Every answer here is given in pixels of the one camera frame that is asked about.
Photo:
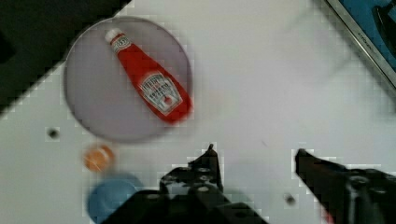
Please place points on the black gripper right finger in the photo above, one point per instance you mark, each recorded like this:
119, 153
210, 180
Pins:
350, 196

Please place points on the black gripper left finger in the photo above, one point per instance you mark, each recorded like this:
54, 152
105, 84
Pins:
186, 195

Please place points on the red ketchup bottle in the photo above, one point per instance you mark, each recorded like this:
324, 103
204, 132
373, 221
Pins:
159, 90

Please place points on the grey round plate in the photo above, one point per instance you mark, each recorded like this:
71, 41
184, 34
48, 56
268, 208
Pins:
99, 93

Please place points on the blue cup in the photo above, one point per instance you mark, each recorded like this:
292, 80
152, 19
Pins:
110, 194

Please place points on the orange toy fruit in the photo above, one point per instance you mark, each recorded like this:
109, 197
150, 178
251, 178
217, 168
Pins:
97, 159

